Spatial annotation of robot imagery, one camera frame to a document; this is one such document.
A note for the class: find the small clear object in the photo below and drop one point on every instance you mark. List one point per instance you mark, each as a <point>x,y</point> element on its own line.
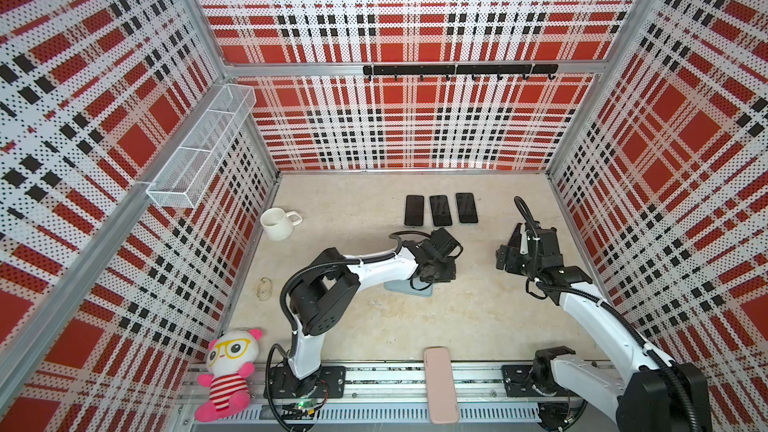
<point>264,289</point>

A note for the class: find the black hook rail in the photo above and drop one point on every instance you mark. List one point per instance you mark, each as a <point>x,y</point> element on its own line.
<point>449,70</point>

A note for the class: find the pink plush toy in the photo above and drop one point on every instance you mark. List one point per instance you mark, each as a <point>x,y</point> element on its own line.
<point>230,361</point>

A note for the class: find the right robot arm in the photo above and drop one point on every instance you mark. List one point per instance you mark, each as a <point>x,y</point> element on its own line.
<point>652,391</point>

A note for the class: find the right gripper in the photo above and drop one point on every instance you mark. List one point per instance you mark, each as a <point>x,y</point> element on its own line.
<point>502,254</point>

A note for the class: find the white ceramic mug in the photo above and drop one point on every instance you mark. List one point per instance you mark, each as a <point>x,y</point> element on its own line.
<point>279,224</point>

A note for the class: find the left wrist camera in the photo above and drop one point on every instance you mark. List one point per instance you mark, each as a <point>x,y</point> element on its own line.
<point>444,244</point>

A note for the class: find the pink phone case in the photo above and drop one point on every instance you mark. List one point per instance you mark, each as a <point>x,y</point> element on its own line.
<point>440,387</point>

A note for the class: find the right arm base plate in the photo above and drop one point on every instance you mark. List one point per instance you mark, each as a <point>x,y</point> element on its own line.
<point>518,383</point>

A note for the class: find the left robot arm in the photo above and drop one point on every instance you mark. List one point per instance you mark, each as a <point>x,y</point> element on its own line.
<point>315,298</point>

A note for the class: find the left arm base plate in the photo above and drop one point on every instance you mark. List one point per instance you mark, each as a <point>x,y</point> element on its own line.
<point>326,382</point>

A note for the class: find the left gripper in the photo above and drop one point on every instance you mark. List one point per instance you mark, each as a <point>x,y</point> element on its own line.
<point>449,275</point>

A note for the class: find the white wire basket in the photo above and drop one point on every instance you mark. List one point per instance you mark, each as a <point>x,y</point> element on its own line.
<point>186,176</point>

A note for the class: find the blue case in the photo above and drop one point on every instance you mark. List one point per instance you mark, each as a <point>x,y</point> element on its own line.
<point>410,288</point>

